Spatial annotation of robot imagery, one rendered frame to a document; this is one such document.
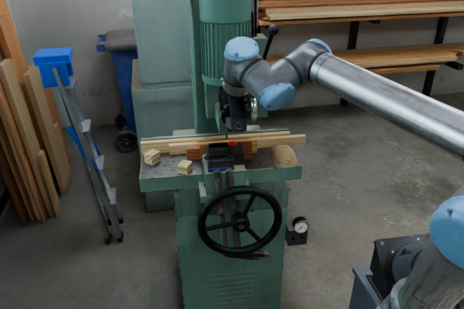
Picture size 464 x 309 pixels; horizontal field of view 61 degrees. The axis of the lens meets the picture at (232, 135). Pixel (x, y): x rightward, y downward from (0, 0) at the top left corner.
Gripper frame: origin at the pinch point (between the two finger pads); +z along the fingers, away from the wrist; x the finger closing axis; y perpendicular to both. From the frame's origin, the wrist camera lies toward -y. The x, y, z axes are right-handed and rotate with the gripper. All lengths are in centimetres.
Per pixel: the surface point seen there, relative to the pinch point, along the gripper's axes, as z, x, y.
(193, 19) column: -8.0, 10.1, 45.9
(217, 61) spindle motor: -13.2, 4.0, 19.0
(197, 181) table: 19.1, 12.8, -9.6
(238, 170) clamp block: 6.7, -0.8, -12.7
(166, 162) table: 21.3, 24.1, 0.7
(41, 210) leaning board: 132, 110, 34
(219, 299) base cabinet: 74, 6, -41
